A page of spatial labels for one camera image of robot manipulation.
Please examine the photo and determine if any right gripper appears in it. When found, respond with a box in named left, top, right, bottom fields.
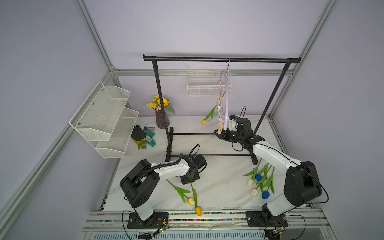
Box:
left=214, top=127, right=244, bottom=144

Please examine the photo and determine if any purple clip hanger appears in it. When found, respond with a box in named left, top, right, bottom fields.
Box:
left=217, top=58, right=231, bottom=134

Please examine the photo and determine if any black clothes rack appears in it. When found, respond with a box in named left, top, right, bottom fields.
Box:
left=143, top=55, right=302, bottom=165

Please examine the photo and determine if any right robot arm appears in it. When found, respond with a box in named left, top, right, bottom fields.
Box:
left=214, top=118, right=323, bottom=220

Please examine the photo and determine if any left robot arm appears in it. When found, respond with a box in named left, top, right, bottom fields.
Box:
left=120, top=154, right=207, bottom=221

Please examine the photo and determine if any pale yellow tulip front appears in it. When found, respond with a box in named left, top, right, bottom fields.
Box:
left=167, top=180, right=195, bottom=207

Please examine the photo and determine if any white tulip upper right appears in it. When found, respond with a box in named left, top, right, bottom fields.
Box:
left=243, top=161, right=261, bottom=188

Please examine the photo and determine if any white tulip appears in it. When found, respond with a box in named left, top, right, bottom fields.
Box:
left=250, top=164, right=269, bottom=198
left=243, top=161, right=261, bottom=188

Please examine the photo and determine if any green gardening glove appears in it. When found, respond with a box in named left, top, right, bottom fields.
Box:
left=144, top=127, right=156, bottom=147

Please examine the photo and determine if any purple ribbed vase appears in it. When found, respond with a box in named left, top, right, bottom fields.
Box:
left=155, top=110, right=170, bottom=129

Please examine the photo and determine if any white tulip lower right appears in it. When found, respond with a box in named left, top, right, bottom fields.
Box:
left=250, top=164, right=269, bottom=198

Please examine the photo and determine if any blue tulip lower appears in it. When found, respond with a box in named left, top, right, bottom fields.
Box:
left=261, top=169, right=275, bottom=200

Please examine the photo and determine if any sunflower bouquet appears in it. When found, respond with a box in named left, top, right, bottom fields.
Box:
left=147, top=95, right=176, bottom=115

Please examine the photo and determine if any white mesh two-tier shelf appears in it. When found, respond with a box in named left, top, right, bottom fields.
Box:
left=69, top=82, right=139, bottom=159

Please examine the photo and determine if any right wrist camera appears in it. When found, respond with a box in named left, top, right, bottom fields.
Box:
left=228, top=115, right=238, bottom=131

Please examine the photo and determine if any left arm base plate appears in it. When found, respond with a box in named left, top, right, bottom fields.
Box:
left=127, top=212, right=169, bottom=229

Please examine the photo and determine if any white wire wall basket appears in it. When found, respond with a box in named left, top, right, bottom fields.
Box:
left=187, top=65, right=232, bottom=97

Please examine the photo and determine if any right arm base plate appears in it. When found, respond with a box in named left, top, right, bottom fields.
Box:
left=246, top=211, right=288, bottom=228

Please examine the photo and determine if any aluminium front rail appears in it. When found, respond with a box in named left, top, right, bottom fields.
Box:
left=80, top=208, right=337, bottom=240

